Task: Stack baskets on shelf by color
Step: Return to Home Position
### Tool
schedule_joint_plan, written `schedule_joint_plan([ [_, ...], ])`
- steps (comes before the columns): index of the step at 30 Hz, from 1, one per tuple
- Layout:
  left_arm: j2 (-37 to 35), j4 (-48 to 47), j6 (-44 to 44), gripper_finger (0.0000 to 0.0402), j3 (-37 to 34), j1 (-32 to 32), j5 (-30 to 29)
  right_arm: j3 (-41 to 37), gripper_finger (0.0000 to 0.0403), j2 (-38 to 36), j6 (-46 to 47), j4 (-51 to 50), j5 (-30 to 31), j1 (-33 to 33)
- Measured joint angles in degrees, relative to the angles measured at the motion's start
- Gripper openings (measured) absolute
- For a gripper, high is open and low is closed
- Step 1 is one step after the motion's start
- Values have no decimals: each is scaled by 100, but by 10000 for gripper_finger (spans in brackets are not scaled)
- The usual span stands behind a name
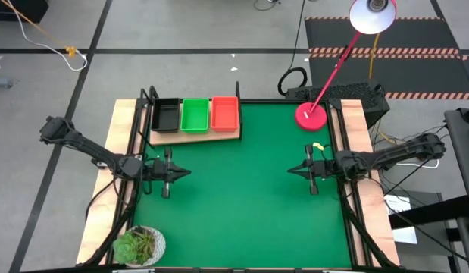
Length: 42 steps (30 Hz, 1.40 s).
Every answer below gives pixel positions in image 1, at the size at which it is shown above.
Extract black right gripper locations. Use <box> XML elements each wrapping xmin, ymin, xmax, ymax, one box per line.
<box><xmin>287</xmin><ymin>143</ymin><xmax>339</xmax><ymax>196</ymax></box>

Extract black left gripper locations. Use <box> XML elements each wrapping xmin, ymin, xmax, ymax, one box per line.
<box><xmin>142</xmin><ymin>147</ymin><xmax>192</xmax><ymax>199</ymax></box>

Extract black plastic basket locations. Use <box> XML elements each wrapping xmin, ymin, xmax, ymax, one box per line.
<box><xmin>151</xmin><ymin>97</ymin><xmax>181</xmax><ymax>133</ymax></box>

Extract green plastic basket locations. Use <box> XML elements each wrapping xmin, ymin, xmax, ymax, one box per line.
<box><xmin>180</xmin><ymin>97</ymin><xmax>211</xmax><ymax>134</ymax></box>

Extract orange plastic basket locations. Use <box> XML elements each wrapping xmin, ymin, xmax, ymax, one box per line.
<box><xmin>210</xmin><ymin>96</ymin><xmax>240</xmax><ymax>133</ymax></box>

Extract wooden shelf board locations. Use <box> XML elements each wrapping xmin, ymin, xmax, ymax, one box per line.
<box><xmin>149</xmin><ymin>99</ymin><xmax>242</xmax><ymax>146</ymax></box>

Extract red desk lamp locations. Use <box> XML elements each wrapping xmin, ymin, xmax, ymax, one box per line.
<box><xmin>294</xmin><ymin>0</ymin><xmax>398</xmax><ymax>133</ymax></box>

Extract green table mat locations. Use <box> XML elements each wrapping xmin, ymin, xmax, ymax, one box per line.
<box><xmin>131</xmin><ymin>101</ymin><xmax>352</xmax><ymax>269</ymax></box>

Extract green succulent in white pot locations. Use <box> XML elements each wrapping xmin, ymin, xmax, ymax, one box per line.
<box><xmin>111</xmin><ymin>225</ymin><xmax>167</xmax><ymax>268</ymax></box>

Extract black perforated computer case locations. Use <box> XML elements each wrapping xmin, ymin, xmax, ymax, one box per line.
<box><xmin>285</xmin><ymin>81</ymin><xmax>391</xmax><ymax>128</ymax></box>

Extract white paper sheet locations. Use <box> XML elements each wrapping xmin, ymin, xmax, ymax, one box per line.
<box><xmin>383</xmin><ymin>193</ymin><xmax>419</xmax><ymax>245</ymax></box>

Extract black metal beam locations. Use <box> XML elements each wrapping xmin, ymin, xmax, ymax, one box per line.
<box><xmin>388</xmin><ymin>195</ymin><xmax>469</xmax><ymax>231</ymax></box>

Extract black hazard-striped floor mat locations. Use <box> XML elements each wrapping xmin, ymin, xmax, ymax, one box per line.
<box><xmin>308</xmin><ymin>52</ymin><xmax>469</xmax><ymax>102</ymax></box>
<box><xmin>304</xmin><ymin>15</ymin><xmax>461</xmax><ymax>55</ymax></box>

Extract dark gray desk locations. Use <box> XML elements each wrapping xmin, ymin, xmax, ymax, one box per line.
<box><xmin>444</xmin><ymin>107</ymin><xmax>469</xmax><ymax>213</ymax></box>

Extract black cabinet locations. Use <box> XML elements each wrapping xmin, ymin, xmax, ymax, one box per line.
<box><xmin>0</xmin><ymin>0</ymin><xmax>49</xmax><ymax>23</ymax></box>

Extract black aluminium rig frame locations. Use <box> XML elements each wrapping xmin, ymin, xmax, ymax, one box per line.
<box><xmin>80</xmin><ymin>97</ymin><xmax>400</xmax><ymax>273</ymax></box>

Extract black coiled floor cable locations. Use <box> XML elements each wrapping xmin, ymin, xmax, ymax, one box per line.
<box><xmin>277</xmin><ymin>0</ymin><xmax>309</xmax><ymax>98</ymax></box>

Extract black metal shelf frame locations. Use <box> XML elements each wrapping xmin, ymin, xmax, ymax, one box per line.
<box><xmin>137</xmin><ymin>80</ymin><xmax>243</xmax><ymax>151</ymax></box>

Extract white cable by desk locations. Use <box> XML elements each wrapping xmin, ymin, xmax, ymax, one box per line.
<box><xmin>395</xmin><ymin>156</ymin><xmax>440</xmax><ymax>170</ymax></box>

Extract white floor cable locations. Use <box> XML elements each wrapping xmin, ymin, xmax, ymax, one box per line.
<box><xmin>5</xmin><ymin>0</ymin><xmax>88</xmax><ymax>72</ymax></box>

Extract yellow cord with plug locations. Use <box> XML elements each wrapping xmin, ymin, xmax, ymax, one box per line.
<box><xmin>0</xmin><ymin>0</ymin><xmax>78</xmax><ymax>58</ymax></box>

